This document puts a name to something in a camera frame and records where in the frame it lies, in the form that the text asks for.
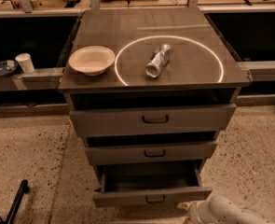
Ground dark round plate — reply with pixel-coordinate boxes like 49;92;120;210
0;60;18;77

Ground grey drawer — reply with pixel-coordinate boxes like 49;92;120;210
86;141;217;165
70;104;236;137
93;161;212;207

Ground white paper cup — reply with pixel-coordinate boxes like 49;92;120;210
15;53;34;74

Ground black floor stand leg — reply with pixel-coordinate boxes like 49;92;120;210
0;179;30;224

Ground grey bottom drawer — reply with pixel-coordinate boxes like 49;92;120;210
93;161;212;207

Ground grey metal shelf rail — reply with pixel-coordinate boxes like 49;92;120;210
0;67;64;91

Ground white paper bowl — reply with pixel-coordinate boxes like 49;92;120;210
68;46;116;76

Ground grey top drawer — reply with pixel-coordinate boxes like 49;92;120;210
70;104;236;137

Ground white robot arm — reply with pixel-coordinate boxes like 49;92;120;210
177;195;275;224

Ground grey middle drawer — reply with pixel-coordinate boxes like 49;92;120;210
86;141;217;165

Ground grey drawer cabinet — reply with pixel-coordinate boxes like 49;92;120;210
58;7;253;208

